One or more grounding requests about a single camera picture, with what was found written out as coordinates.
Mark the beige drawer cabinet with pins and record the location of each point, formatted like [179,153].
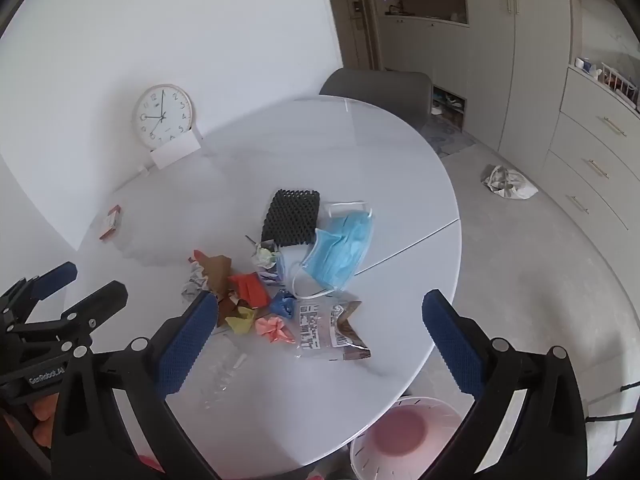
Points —
[595,150]

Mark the beige cloth bag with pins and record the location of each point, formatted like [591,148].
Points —
[510,183]

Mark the blue face mask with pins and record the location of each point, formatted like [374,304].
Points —
[340,250]

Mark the patterned rug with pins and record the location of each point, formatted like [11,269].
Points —
[445,141]

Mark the small red box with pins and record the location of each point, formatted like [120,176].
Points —
[111,222]

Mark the red cloth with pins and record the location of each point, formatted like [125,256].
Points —
[147,461]

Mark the clear brown snack packet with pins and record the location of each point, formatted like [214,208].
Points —
[327,330]

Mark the yellow paper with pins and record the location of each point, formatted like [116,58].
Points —
[240,322]

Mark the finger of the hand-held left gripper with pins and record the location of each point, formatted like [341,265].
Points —
[57,276]
[102,299]

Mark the beige door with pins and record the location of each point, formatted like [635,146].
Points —
[350,10]

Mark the white green crumpled paper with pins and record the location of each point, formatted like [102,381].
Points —
[265,255]

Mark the dark brown crumpled paper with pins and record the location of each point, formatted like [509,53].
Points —
[229,306]

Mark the black foam mesh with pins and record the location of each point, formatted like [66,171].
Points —
[290,217]

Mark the white blue packet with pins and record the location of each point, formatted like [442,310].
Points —
[287,262]

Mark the person's left hand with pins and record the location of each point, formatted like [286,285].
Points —
[42,410]

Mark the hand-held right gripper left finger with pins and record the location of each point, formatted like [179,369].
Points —
[186,345]

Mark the clear plastic wrapper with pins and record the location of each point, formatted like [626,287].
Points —
[225,374]

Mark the round wall clock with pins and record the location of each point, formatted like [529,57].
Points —
[162,116]

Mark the white card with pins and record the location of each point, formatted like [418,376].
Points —
[175,152]

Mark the blue paper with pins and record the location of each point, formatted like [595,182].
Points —
[282,305]

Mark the beige tall wardrobe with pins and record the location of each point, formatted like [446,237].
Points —
[500,60]

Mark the red paper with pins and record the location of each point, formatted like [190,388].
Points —
[250,287]

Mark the pink crumpled paper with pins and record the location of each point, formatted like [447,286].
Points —
[274,330]

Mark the pink bin with white lid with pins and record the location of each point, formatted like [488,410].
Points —
[405,435]

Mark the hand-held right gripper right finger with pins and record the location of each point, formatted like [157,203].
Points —
[450,342]

